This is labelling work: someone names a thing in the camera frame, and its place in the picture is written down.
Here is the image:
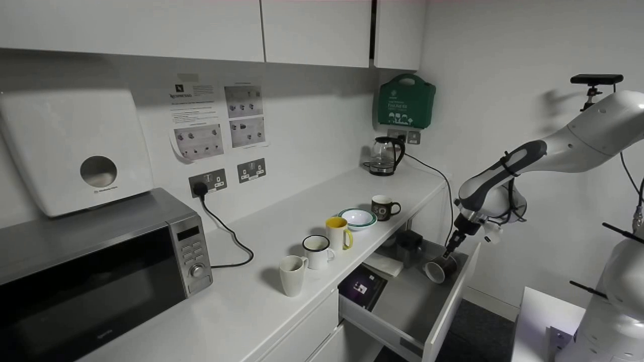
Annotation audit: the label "black camera on boom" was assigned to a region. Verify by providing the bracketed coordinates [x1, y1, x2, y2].
[570, 72, 625, 99]

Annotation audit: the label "black microwave power cable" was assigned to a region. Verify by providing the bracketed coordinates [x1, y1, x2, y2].
[198, 189, 257, 269]

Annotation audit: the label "open grey kitchen drawer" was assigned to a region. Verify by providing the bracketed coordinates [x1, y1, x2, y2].
[335, 229, 482, 362]

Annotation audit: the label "instruction poster with header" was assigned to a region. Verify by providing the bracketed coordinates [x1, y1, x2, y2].
[167, 80, 228, 166]

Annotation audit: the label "white cabinets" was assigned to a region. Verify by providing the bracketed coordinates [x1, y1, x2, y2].
[0, 0, 428, 72]
[239, 287, 378, 362]

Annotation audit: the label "green and white bowl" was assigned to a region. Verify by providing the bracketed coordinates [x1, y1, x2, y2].
[338, 205, 378, 234]

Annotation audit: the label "black mug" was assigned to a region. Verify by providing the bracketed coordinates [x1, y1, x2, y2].
[371, 194, 403, 224]

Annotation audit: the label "plain white mug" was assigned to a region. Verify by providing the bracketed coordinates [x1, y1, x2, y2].
[278, 254, 310, 300]

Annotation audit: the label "white paper towel dispenser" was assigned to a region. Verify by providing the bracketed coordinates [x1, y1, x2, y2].
[0, 88, 154, 219]

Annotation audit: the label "black kettle cable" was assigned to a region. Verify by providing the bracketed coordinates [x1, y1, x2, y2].
[401, 150, 459, 248]

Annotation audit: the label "white lower cabinets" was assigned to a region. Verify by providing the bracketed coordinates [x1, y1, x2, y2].
[239, 287, 378, 362]

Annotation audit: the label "white robot stand table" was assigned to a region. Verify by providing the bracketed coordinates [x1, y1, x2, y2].
[509, 285, 606, 362]

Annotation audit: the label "wall socket with plug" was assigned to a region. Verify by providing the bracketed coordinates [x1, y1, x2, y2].
[186, 167, 229, 200]

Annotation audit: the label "dark mug lying sideways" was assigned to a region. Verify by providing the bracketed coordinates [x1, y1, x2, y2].
[421, 254, 461, 285]

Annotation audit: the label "white upper cabinets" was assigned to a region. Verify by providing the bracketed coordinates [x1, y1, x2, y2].
[0, 0, 428, 72]

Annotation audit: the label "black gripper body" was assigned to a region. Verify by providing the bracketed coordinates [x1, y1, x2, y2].
[452, 211, 482, 237]

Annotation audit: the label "instruction poster two photos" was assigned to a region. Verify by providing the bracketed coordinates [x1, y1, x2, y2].
[222, 83, 268, 150]

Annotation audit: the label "white mug blue rim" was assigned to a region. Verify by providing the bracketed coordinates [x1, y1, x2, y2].
[300, 232, 335, 271]

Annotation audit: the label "empty double wall socket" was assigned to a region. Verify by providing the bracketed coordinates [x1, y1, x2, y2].
[235, 157, 268, 186]

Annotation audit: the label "glass kettle black handle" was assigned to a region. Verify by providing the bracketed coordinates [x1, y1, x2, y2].
[364, 133, 408, 180]

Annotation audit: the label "green first aid kit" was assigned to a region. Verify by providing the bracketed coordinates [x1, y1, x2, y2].
[373, 72, 439, 130]

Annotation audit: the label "black purple box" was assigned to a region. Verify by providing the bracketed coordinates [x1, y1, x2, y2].
[335, 266, 390, 312]

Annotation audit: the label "white plastic packet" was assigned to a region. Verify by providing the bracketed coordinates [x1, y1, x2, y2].
[364, 251, 407, 279]

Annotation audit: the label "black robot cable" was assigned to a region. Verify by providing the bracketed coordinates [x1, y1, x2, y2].
[616, 150, 644, 197]

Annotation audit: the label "wall socket under kit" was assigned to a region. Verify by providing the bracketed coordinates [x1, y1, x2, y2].
[386, 127, 423, 146]

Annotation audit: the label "white mug yellow handle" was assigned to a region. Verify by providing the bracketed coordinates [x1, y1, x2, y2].
[323, 214, 356, 254]

